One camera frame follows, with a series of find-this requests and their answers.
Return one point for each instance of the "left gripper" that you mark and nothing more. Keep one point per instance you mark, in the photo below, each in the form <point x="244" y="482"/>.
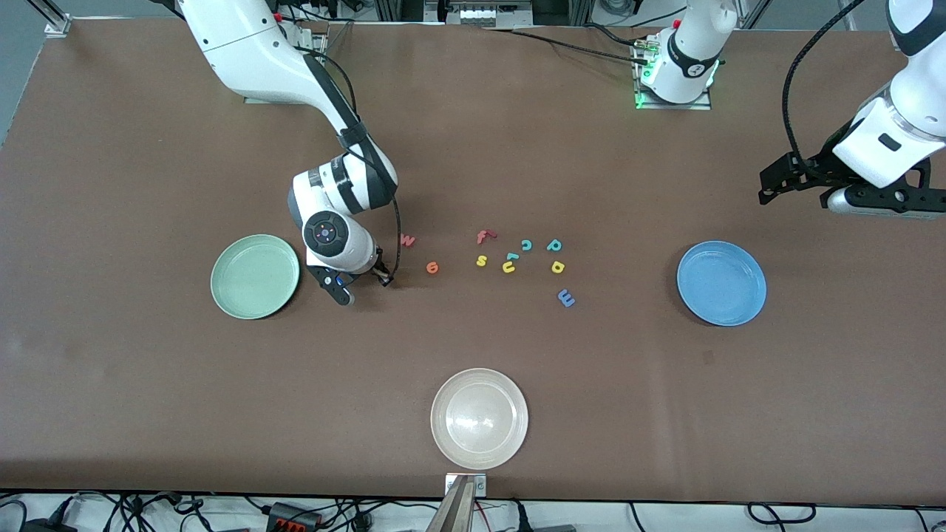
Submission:
<point x="822" y="168"/>

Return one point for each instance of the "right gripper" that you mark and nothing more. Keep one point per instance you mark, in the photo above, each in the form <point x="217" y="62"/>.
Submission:
<point x="381" y="270"/>

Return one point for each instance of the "pink letter w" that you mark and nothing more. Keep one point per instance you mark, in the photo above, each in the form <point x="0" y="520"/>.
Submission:
<point x="408" y="240"/>

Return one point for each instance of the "blue letter E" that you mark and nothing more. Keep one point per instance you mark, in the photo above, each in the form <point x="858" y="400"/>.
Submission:
<point x="566" y="298"/>

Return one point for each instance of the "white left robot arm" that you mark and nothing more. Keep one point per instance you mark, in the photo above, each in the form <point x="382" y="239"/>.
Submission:
<point x="687" y="52"/>

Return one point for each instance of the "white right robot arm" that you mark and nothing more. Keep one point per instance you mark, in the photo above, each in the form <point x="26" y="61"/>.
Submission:
<point x="251" y="52"/>

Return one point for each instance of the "red letter f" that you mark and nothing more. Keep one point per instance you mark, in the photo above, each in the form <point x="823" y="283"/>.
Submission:
<point x="482" y="237"/>

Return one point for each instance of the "blue plate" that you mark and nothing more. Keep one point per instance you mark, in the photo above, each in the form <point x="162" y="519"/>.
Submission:
<point x="720" y="284"/>

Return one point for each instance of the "green plate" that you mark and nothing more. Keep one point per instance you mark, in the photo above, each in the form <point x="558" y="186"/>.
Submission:
<point x="255" y="277"/>

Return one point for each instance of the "beige plate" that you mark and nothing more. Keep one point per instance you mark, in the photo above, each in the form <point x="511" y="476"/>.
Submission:
<point x="479" y="419"/>

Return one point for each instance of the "black orange connector block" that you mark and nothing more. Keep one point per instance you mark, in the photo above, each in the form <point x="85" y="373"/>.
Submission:
<point x="292" y="517"/>

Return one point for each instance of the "metal rack behind table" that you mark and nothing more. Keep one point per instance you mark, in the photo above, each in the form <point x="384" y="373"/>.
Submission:
<point x="480" y="15"/>

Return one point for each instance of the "black power adapter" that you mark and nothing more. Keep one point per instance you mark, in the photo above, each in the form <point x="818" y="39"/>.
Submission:
<point x="48" y="526"/>

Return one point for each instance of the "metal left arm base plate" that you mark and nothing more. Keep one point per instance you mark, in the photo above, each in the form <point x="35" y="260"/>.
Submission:
<point x="698" y="106"/>

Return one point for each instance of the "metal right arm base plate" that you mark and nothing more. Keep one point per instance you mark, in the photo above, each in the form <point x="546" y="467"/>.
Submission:
<point x="259" y="99"/>

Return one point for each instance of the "metal camera mount bar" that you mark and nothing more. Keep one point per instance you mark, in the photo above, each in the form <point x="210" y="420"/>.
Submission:
<point x="454" y="510"/>

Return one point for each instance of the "aluminium frame profile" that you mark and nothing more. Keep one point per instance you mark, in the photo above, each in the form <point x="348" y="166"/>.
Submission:
<point x="55" y="26"/>

